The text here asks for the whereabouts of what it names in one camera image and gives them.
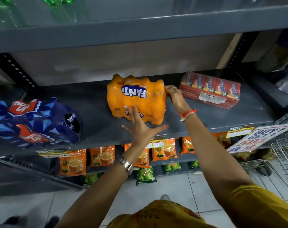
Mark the person's left hand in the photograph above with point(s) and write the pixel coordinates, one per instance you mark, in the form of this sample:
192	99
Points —
141	131

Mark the person's right hand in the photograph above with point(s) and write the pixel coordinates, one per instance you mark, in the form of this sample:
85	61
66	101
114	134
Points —
178	99

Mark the person's left little finger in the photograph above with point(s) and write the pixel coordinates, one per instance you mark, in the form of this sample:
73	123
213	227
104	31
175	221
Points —
126	128

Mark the person's left thumb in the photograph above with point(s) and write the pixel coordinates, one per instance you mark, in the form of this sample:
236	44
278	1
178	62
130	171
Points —
161	129

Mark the person's right fingers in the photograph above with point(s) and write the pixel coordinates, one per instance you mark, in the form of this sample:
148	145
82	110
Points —
170	89

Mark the person's left middle finger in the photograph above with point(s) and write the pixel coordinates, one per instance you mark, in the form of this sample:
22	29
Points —
136	112

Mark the orange soda bottle pack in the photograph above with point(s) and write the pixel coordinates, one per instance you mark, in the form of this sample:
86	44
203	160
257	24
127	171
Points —
136	99

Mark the person's right forearm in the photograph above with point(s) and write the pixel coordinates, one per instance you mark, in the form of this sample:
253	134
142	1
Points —
213	151

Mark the person's left forearm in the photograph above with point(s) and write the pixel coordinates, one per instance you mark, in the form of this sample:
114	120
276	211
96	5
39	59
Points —
103	192

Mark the yellow shelf price label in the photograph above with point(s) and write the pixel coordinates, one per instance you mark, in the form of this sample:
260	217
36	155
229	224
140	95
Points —
239	132
54	153
155	143

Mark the silver wristwatch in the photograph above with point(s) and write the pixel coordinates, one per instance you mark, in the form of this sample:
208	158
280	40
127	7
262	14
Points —
126	165

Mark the green tea packet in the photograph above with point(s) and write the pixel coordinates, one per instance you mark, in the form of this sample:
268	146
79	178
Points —
91	178
146	176
194	164
172	167

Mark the red juice carton pack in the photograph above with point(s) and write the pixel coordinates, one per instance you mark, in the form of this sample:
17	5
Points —
211	90

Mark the row of orange tea packets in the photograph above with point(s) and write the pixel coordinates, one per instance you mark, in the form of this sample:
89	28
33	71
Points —
72	162

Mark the grey metal shelf rack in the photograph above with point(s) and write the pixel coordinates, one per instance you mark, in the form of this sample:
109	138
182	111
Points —
139	28

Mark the blue soda bottle pack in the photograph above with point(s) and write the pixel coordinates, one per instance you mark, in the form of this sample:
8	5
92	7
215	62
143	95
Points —
37	123

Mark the white and red offer sign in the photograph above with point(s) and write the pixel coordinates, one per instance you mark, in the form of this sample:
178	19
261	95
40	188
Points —
258	138

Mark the black shoe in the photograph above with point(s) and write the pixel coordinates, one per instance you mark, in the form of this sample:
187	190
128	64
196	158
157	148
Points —
12	220
51	222

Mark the yellow patterned shirt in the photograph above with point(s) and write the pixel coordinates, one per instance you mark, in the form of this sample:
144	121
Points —
253	208

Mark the green plastic bottle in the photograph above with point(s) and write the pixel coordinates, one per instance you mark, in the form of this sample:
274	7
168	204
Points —
3	11
63	8

